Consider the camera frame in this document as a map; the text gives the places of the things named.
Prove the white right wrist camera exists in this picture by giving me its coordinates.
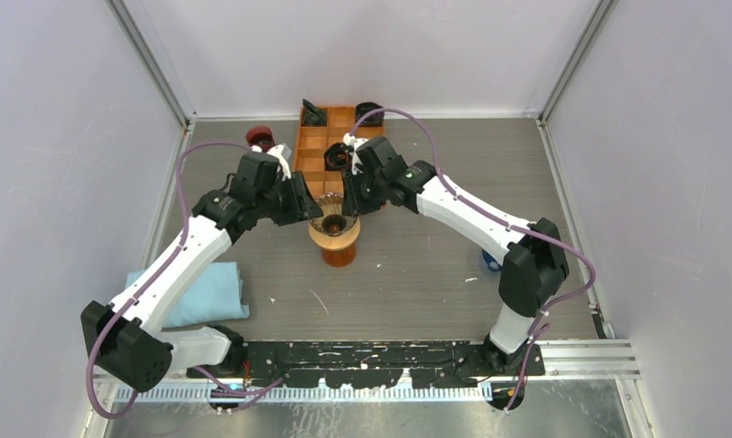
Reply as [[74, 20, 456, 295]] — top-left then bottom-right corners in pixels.
[[342, 133, 369, 174]]

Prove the wooden ring dripper stand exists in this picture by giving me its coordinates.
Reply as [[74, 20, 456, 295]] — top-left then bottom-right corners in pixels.
[[308, 222, 361, 252]]

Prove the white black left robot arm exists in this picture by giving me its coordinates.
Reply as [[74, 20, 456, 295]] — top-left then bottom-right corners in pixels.
[[80, 144, 322, 392]]

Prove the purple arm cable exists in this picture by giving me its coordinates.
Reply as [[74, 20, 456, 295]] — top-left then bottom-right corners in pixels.
[[85, 142, 283, 421], [349, 107, 598, 418]]

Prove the clear grey ribbed dripper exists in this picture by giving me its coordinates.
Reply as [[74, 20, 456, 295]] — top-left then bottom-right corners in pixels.
[[309, 193, 358, 236]]

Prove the orange glass carafe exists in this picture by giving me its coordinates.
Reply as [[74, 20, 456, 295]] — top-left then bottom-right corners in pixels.
[[321, 245, 357, 267]]

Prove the black dripper top-left compartment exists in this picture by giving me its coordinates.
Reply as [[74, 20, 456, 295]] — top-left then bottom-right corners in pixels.
[[300, 99, 328, 127]]

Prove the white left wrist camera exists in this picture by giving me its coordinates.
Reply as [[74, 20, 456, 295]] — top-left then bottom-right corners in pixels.
[[250, 143, 292, 180]]

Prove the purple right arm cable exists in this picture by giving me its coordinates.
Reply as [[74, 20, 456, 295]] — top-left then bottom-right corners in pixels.
[[349, 107, 598, 418]]

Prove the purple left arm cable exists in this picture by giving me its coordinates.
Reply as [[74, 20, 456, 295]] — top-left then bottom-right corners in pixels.
[[85, 142, 283, 421]]

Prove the light blue folded cloth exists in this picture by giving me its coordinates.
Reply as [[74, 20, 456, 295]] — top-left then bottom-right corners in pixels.
[[123, 261, 251, 329]]

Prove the red black carafe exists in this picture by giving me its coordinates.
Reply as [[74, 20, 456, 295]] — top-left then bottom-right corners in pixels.
[[246, 125, 276, 151]]

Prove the orange compartment tray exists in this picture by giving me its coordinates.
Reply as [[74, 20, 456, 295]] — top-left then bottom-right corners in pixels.
[[293, 104, 384, 198]]

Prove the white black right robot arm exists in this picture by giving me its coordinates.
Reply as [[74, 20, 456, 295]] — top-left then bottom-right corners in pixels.
[[342, 134, 570, 375]]

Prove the black dripper middle compartment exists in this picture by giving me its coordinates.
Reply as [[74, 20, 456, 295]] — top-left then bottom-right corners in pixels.
[[323, 142, 350, 172]]

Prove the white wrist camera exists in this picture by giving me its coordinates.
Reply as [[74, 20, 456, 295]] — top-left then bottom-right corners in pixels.
[[342, 133, 369, 174], [250, 143, 292, 180]]

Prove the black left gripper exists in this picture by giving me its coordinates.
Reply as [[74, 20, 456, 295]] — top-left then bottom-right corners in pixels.
[[256, 172, 323, 227]]

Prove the blue ribbed dripper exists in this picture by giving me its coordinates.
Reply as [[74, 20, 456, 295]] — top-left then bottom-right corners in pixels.
[[481, 249, 502, 273]]

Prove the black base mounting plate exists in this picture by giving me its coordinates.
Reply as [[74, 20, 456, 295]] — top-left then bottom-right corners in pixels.
[[205, 340, 521, 390]]

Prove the black dripper top-right compartment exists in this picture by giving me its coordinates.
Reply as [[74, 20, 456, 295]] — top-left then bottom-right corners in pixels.
[[354, 101, 384, 128]]

